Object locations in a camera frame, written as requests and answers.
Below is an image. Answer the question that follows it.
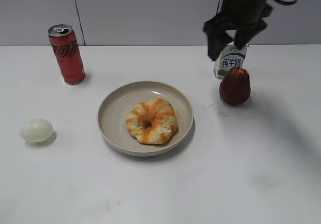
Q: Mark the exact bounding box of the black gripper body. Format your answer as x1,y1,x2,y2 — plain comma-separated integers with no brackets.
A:
220,0,273,30

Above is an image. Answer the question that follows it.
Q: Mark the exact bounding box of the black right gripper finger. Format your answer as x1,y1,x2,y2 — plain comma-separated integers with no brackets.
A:
203,17,232,61

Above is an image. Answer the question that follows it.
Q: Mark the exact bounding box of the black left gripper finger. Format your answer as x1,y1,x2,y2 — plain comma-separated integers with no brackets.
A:
234,20,266,49

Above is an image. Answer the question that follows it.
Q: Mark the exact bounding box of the ring-shaped orange striped croissant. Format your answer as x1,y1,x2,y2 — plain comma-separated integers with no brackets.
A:
126,98,178,145

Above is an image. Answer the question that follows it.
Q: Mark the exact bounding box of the beige round plate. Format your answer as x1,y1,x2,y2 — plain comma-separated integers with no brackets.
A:
97,81,195,157

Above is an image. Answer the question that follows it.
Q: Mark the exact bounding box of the small milk carton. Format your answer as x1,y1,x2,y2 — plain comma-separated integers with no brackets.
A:
214,42,249,79

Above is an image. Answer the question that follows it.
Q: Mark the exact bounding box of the dark red pear-shaped fruit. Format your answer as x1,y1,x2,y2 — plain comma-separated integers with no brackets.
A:
219,67,251,105

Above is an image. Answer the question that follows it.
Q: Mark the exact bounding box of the red cola can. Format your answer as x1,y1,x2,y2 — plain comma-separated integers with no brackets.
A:
48,24,86,84

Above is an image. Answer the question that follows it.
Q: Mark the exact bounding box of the pale white egg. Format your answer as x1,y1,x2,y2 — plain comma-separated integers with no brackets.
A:
19,119,53,143

